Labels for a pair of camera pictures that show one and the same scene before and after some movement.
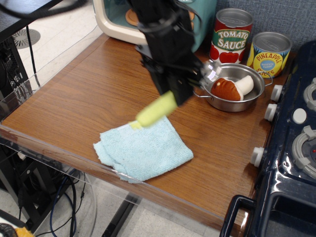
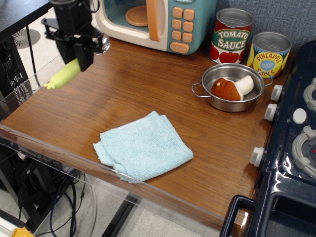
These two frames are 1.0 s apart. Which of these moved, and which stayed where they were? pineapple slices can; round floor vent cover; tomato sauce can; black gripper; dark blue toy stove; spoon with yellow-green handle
Moved: black gripper; spoon with yellow-green handle
Stayed: pineapple slices can; dark blue toy stove; tomato sauce can; round floor vent cover
